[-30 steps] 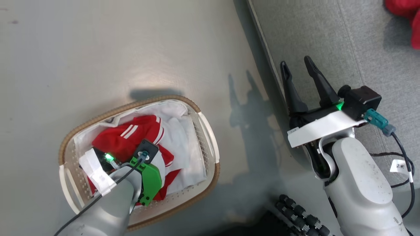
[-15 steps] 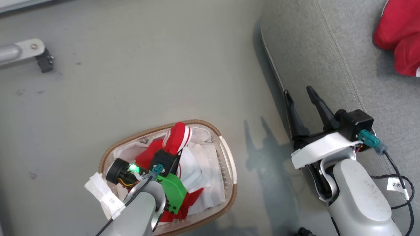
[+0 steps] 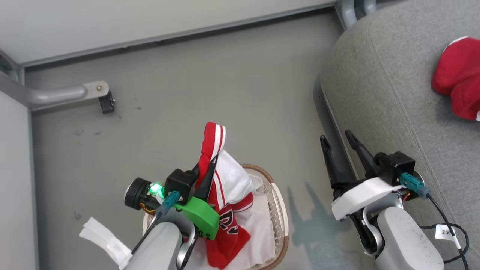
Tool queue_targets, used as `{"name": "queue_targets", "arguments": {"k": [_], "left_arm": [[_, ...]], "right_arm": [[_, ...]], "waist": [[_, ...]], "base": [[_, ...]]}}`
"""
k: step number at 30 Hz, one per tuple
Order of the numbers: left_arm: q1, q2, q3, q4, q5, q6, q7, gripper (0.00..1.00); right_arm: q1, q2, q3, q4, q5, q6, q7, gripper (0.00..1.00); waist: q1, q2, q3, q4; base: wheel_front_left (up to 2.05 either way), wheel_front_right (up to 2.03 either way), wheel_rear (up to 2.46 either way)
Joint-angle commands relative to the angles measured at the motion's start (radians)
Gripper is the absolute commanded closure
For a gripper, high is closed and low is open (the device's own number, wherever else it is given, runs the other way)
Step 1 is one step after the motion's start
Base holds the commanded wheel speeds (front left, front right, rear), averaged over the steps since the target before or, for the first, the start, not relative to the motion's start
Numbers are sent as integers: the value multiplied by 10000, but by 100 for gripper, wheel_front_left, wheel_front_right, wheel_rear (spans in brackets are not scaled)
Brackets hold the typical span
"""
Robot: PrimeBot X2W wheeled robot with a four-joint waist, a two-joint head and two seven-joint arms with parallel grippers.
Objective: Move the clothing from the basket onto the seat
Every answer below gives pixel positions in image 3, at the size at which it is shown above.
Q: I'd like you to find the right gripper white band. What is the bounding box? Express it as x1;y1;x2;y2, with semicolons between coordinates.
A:
320;130;404;221

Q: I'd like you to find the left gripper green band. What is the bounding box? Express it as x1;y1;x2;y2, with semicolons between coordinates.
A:
124;156;220;240

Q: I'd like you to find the red white striped jersey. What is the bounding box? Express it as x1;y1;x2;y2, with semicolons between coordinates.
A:
196;122;255;270

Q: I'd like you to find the plain red garment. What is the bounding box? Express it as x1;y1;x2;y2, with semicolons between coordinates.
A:
431;36;480;122

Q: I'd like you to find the grey fabric sofa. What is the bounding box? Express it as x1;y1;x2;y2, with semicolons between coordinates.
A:
320;0;480;270

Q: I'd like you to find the white mesh cloth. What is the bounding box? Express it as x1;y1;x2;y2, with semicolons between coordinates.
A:
232;175;279;269

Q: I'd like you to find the white wicker-rimmed laundry basket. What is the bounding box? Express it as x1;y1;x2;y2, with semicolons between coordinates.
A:
142;163;290;270

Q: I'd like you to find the white crumpled tape label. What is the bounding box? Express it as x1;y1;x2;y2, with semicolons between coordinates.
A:
79;217;132;269

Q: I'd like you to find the black caster wheel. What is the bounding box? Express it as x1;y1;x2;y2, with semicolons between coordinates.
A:
98;92;116;115

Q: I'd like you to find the short grey partition foot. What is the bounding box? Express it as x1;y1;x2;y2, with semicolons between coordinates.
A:
360;0;378;15
335;0;359;30

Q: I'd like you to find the long grey partition foot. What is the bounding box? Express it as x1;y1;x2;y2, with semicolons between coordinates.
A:
0;70;110;111

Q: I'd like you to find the left arm cable teal connector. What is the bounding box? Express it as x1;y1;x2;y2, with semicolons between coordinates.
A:
130;190;182;256

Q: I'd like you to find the arm cable teal connector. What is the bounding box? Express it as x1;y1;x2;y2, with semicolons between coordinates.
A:
399;172;470;270
130;190;182;256

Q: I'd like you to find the right arm cable teal connector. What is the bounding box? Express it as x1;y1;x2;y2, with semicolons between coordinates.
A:
399;172;470;270

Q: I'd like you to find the white paper cable tag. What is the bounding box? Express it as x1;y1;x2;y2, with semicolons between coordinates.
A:
435;224;461;249

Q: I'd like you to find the grey partition post with bracket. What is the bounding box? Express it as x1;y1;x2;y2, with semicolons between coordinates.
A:
0;49;25;83

